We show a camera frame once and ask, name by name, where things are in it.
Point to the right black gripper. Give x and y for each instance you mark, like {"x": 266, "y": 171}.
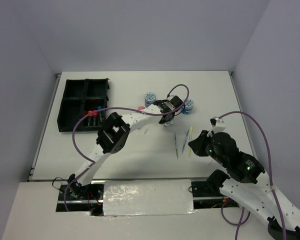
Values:
{"x": 196, "y": 145}

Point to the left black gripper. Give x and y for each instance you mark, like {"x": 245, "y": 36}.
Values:
{"x": 173, "y": 114}

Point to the yellow pen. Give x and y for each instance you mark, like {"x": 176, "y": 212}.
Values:
{"x": 189, "y": 140}

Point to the green pen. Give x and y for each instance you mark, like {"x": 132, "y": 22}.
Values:
{"x": 176, "y": 146}

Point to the orange highlighter marker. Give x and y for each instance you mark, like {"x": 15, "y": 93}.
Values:
{"x": 89, "y": 120}

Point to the pink highlighter marker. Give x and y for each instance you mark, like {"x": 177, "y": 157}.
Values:
{"x": 94, "y": 121}

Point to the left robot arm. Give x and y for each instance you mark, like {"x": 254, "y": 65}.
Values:
{"x": 112, "y": 137}

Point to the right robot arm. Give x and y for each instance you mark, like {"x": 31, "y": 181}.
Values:
{"x": 246, "y": 182}

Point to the blue-lidded jar left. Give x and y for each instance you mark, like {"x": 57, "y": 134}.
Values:
{"x": 149, "y": 99}

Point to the blue-lidded jar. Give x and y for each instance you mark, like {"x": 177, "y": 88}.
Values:
{"x": 149, "y": 99}
{"x": 188, "y": 107}

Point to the blue pen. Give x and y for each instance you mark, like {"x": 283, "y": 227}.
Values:
{"x": 184, "y": 143}

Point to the blue-lidded jar right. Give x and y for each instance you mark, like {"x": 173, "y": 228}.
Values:
{"x": 188, "y": 107}

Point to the pink-capped clear tube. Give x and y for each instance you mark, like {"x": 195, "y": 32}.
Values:
{"x": 141, "y": 108}

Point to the black four-compartment organizer tray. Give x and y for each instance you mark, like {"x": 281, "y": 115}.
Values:
{"x": 79, "y": 97}

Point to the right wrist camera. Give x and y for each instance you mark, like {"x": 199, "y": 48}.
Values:
{"x": 217, "y": 125}

